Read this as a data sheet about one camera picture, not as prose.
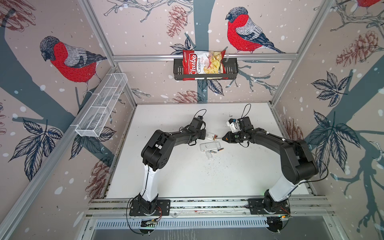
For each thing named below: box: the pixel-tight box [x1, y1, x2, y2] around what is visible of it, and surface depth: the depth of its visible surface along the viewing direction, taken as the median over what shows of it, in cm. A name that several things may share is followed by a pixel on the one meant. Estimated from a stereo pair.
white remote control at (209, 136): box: [206, 132, 215, 141], surface depth 102 cm
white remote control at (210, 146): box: [200, 141, 221, 152], surface depth 97 cm
